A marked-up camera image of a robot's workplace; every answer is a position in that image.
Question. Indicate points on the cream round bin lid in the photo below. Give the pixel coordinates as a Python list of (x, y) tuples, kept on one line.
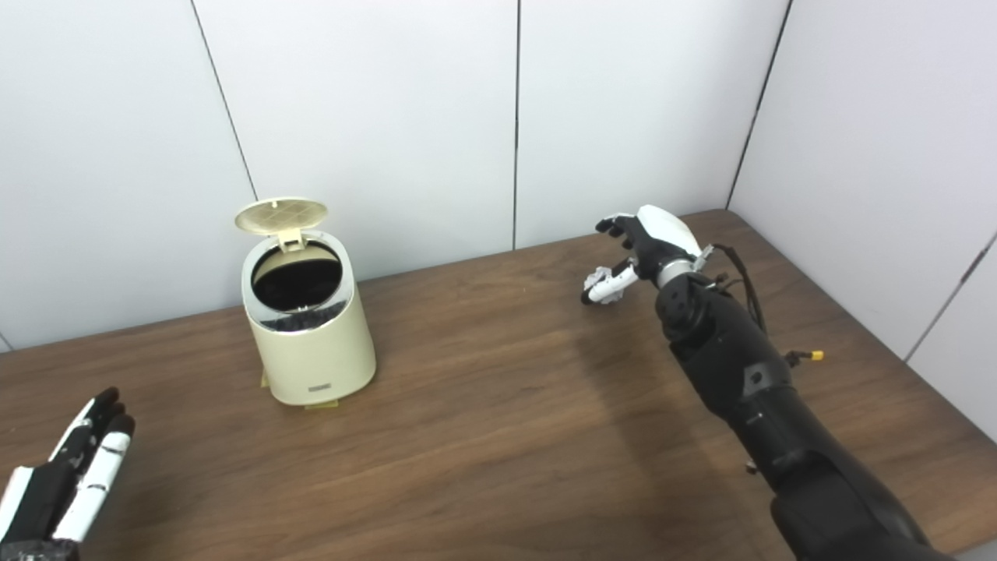
[(280, 216)]

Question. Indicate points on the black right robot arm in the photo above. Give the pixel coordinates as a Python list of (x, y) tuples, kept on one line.
[(748, 374)]

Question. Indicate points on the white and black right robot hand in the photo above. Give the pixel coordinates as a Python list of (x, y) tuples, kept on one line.
[(662, 234)]

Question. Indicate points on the yellow-tipped black connector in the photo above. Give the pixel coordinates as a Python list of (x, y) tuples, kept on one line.
[(806, 356)]

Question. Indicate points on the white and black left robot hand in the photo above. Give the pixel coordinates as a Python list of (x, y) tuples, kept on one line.
[(54, 491)]

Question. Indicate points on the cream-colored plastic bin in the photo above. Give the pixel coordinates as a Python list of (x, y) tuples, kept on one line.
[(311, 343)]

